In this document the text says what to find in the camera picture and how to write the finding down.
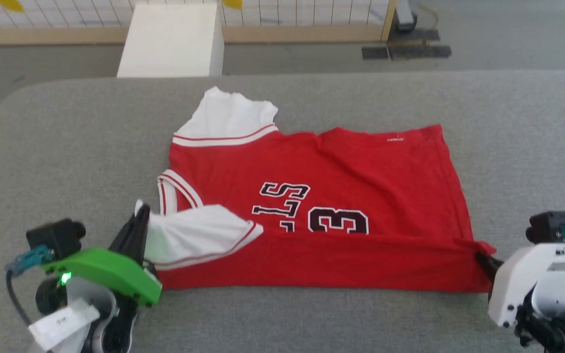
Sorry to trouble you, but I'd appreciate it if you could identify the wire grid fence wooden frame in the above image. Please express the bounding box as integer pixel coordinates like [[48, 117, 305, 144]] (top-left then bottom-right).
[[0, 0, 398, 46]]

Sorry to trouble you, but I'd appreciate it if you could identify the long black floor mat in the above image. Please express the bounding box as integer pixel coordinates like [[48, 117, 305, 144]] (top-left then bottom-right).
[[361, 45, 453, 61]]

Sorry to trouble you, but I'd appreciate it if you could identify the grey metal stand foot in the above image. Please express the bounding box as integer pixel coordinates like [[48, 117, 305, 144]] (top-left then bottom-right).
[[394, 0, 418, 33]]

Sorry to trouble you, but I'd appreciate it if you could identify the short black floor mat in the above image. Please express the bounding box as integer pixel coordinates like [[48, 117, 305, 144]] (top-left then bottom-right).
[[388, 28, 441, 46]]

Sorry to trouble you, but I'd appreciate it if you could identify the teal left camera connector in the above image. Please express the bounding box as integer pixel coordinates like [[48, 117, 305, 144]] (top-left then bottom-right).
[[5, 245, 54, 274]]

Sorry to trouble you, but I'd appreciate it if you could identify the white paper tag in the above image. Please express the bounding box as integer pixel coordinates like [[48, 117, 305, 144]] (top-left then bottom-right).
[[27, 298, 101, 351]]

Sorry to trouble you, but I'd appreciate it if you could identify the yellow floor cable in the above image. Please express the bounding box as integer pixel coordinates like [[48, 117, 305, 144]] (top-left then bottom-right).
[[419, 2, 440, 31]]

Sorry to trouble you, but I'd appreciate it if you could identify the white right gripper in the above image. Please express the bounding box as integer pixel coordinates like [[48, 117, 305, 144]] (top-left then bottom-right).
[[475, 243, 565, 328]]

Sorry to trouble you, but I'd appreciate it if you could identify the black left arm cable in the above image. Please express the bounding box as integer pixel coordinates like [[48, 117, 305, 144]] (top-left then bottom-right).
[[6, 270, 34, 327]]

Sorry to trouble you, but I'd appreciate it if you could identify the white box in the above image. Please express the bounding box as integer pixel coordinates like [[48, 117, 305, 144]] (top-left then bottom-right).
[[117, 2, 225, 78]]

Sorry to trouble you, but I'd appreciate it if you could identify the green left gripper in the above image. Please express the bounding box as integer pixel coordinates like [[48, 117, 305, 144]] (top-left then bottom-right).
[[41, 203, 162, 306]]

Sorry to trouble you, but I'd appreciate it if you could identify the red and white basketball jersey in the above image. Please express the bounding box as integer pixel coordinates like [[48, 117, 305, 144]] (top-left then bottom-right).
[[134, 86, 498, 294]]

